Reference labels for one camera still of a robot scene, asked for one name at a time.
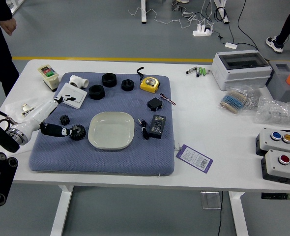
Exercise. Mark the bubble wrap bag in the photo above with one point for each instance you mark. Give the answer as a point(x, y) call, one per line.
point(275, 111)

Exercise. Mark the black digital display module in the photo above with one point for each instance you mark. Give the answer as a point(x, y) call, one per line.
point(157, 126)

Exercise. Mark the white lamp adapter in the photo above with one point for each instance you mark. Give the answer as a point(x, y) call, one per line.
point(28, 110)

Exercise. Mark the white power strip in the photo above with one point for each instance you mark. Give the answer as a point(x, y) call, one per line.
point(201, 32)

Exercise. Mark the white power adapter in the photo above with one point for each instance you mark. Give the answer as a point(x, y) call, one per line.
point(231, 45)

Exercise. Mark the white background table leg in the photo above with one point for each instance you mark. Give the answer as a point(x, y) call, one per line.
point(143, 12)
point(18, 3)
point(223, 14)

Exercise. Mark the big black gear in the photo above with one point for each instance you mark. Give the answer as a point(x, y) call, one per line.
point(78, 132)

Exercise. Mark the small black hex nut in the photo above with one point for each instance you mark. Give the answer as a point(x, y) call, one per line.
point(127, 85)

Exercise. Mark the large black hex nut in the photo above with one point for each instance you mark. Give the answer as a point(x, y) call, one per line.
point(109, 79)
point(96, 92)

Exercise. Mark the purple printed tag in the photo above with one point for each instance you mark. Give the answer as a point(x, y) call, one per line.
point(194, 159)

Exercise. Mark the grey metal floor plate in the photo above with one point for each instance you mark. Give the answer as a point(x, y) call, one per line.
point(210, 200)

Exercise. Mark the bag of blue resistors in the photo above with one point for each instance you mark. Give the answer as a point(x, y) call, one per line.
point(233, 100)

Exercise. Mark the three-button control box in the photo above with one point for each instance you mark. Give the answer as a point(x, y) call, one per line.
point(265, 143)

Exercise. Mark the bag of small metal parts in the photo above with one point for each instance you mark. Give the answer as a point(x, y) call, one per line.
point(253, 100)

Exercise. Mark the white pipe tee fitting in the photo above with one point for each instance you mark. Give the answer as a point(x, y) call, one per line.
point(77, 81)

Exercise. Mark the clear plastic bag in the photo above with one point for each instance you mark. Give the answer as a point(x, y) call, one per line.
point(13, 107)

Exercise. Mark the small black gear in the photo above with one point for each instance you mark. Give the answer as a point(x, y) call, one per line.
point(65, 120)

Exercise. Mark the white square plate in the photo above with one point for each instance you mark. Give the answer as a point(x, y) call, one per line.
point(110, 130)

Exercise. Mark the grey distribution box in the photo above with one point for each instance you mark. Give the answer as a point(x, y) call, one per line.
point(240, 73)

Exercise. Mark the white wall switch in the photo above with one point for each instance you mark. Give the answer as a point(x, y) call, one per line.
point(72, 92)

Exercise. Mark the black square module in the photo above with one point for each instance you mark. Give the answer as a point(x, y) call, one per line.
point(155, 104)

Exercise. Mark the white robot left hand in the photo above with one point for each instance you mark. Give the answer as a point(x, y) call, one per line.
point(34, 115)

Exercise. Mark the black table height controller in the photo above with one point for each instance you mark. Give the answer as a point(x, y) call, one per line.
point(272, 196)

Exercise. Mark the grey block housing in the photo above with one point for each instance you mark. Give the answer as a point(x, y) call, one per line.
point(280, 86)

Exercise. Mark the green battery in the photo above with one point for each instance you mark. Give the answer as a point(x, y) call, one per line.
point(201, 71)
point(205, 71)

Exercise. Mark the grey metal floor bracket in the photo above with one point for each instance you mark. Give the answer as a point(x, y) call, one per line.
point(177, 6)

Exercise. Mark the blue-grey quilted mat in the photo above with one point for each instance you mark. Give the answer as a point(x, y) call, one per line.
point(105, 159)

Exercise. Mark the person's left hand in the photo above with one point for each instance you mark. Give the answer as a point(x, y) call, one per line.
point(8, 26)

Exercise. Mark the yellow tape measure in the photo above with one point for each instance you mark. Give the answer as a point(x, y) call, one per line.
point(150, 84)

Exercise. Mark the beige red-green push switch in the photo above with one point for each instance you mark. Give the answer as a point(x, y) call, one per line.
point(49, 76)

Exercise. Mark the red-green button control box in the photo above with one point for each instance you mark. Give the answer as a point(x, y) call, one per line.
point(275, 167)

